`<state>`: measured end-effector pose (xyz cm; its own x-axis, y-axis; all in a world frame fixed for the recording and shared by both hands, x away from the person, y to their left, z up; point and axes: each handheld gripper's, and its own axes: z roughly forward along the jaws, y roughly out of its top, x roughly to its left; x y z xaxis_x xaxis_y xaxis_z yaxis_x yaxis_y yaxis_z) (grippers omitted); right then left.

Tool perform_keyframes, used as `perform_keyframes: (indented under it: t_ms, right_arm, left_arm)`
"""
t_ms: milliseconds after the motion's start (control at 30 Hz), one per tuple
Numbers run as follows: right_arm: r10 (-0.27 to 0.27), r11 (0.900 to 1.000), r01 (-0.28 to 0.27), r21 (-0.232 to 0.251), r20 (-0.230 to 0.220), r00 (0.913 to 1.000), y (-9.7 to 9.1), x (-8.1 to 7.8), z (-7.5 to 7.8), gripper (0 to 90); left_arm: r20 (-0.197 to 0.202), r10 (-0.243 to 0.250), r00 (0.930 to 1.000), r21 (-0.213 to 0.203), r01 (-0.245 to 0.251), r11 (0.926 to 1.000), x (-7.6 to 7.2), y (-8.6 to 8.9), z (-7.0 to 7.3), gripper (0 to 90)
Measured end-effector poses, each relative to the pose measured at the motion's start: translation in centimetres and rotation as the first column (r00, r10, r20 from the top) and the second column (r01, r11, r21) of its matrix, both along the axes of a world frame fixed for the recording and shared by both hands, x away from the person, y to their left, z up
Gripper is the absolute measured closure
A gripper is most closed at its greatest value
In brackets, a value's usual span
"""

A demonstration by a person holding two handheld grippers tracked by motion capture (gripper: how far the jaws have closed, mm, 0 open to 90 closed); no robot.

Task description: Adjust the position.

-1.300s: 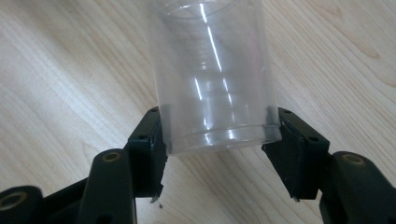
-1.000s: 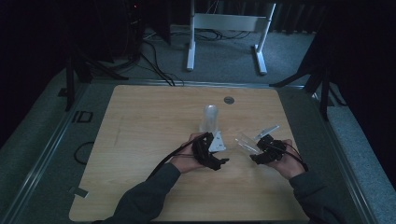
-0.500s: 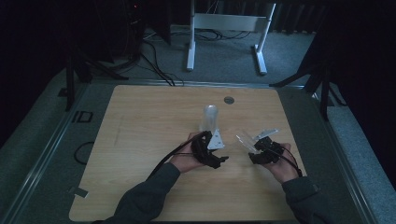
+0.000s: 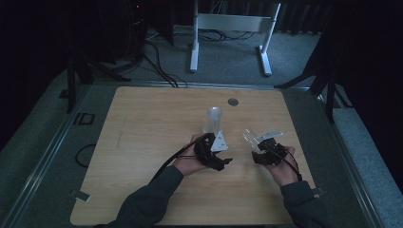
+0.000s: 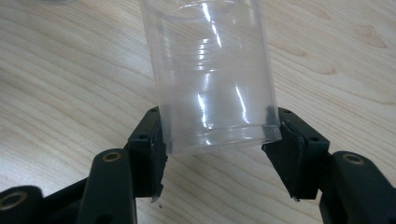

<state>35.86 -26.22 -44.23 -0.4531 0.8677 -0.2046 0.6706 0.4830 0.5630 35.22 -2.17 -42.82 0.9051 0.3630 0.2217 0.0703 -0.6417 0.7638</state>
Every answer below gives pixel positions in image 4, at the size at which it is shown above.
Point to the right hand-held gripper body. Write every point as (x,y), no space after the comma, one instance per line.
(274,152)

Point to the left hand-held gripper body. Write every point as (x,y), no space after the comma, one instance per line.
(210,152)

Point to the single clear disposable cup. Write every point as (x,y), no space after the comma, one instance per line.
(251,139)

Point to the stack of clear plastic cups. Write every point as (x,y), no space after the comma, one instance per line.
(214,118)

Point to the person's right hand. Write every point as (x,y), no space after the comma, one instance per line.
(283,174)

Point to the person's left hand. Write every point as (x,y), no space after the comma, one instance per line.
(187,163)

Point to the round grey table grommet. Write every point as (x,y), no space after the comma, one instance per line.
(233,101)

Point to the black tripod stand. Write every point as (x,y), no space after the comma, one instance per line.
(329,85)
(72,79)

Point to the black rectangular floor marker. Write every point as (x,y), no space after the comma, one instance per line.
(84,118)

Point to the dark equipment cabinet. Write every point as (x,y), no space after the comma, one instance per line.
(126,28)

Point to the grey tape strip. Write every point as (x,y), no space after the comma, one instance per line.
(80,195)

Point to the white metal desk frame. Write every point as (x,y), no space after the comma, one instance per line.
(231,22)

